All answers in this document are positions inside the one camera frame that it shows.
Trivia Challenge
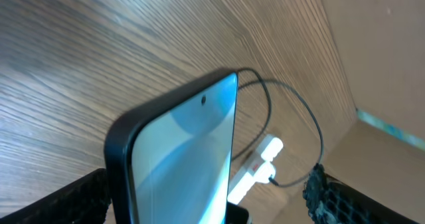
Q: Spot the black charging cable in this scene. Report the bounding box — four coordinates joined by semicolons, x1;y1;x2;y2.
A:
231;67;325;188

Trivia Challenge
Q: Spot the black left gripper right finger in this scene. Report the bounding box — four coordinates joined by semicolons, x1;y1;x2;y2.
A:
302;164;417;224

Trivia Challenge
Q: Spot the white charger plug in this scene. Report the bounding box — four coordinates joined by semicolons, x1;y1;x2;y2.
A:
253;162;276;184

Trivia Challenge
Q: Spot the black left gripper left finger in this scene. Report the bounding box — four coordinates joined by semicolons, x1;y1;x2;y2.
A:
1;168;112;224

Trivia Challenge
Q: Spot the Samsung Galaxy smartphone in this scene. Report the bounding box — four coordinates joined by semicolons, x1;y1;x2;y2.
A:
104;68;238;223

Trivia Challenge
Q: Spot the white power strip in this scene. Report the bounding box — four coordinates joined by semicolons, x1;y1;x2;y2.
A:
227;134;284;205

